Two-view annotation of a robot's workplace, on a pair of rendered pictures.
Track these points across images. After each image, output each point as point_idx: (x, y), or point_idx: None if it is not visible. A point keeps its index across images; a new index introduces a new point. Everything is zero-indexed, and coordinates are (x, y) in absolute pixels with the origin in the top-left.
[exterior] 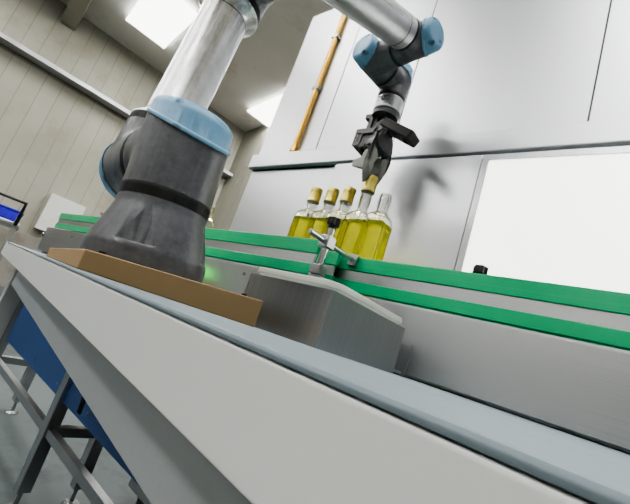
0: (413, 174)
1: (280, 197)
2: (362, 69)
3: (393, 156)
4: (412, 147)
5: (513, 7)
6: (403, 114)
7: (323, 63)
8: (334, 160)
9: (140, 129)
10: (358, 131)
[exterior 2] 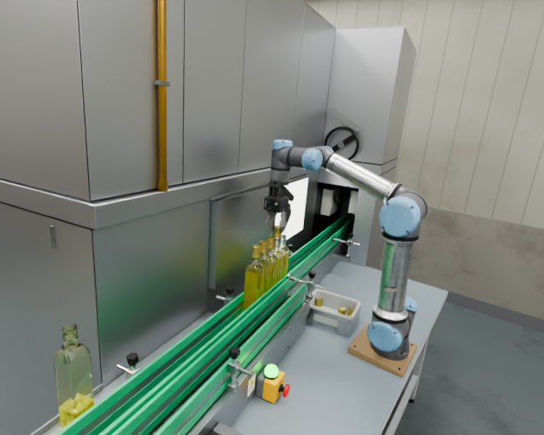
0: (257, 201)
1: (162, 249)
2: (304, 168)
3: (246, 187)
4: (253, 179)
5: (276, 65)
6: (240, 145)
7: (163, 34)
8: (213, 197)
9: (414, 318)
10: (281, 201)
